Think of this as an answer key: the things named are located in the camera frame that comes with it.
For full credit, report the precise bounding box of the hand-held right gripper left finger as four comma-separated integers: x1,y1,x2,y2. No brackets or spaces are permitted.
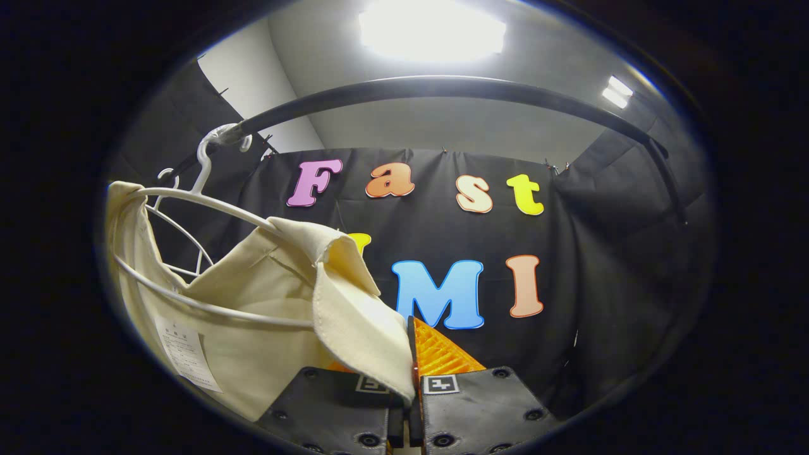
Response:
255,360,406,455

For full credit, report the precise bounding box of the cream collared shirt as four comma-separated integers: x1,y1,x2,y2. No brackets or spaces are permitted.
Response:
104,181,418,423

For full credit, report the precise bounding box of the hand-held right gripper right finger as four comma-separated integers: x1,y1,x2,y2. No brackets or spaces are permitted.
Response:
406,315,561,455

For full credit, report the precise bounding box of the large ceiling light panel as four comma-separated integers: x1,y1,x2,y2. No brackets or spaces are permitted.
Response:
358,0,508,63

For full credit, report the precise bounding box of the white wire clothes hanger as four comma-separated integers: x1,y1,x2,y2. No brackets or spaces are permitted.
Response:
144,168,216,280
114,124,317,329

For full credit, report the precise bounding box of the black metal clothes rack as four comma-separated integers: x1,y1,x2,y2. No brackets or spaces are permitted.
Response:
158,75,690,225

